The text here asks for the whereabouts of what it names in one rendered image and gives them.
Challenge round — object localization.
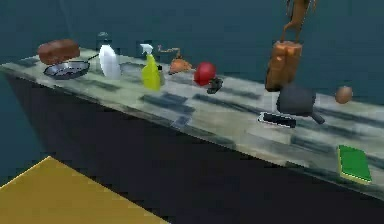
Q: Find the black remote control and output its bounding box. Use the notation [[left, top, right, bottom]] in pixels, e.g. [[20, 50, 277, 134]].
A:
[[257, 111, 298, 129]]

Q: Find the grey frying pan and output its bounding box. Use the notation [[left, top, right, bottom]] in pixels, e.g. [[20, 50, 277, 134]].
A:
[[43, 53, 100, 81]]

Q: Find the orange old style grinder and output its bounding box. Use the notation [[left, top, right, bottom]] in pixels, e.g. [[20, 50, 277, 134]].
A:
[[157, 44, 194, 76]]

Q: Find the white bottle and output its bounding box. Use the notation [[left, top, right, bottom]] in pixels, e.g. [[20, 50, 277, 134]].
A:
[[98, 44, 122, 81]]

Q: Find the green sponge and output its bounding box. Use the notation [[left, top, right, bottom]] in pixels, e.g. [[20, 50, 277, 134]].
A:
[[336, 144, 373, 185]]

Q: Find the yellow spray bottle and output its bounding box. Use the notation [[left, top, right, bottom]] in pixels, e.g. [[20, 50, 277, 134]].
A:
[[139, 43, 163, 92]]

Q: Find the brown orange statue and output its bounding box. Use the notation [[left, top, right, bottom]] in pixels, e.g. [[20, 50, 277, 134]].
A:
[[264, 0, 318, 93]]

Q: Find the brown bread loaf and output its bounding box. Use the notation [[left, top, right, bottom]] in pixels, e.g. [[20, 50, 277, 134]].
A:
[[36, 38, 81, 66]]

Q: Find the dark counter with marble top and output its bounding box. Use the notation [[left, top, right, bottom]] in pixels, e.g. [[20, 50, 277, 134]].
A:
[[0, 47, 384, 224]]

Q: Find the dark grey pot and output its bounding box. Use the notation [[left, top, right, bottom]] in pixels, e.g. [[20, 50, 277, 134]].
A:
[[276, 83, 326, 125]]

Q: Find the small black object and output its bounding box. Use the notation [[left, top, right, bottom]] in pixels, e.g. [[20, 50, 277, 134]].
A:
[[206, 77, 224, 95]]

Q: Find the red apple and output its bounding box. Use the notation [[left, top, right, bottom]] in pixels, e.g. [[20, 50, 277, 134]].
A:
[[193, 61, 218, 87]]

